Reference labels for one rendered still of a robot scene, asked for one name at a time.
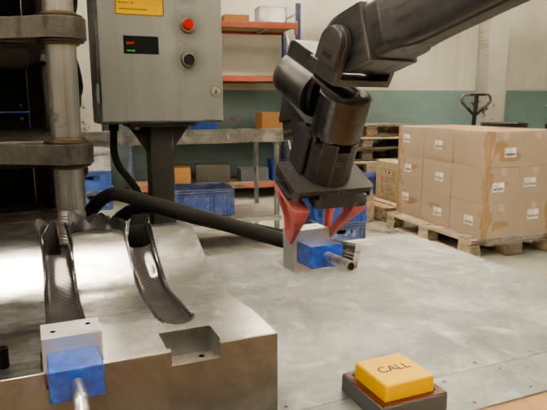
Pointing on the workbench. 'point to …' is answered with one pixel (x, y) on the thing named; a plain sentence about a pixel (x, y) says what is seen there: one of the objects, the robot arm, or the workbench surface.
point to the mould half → (136, 329)
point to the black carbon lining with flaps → (149, 294)
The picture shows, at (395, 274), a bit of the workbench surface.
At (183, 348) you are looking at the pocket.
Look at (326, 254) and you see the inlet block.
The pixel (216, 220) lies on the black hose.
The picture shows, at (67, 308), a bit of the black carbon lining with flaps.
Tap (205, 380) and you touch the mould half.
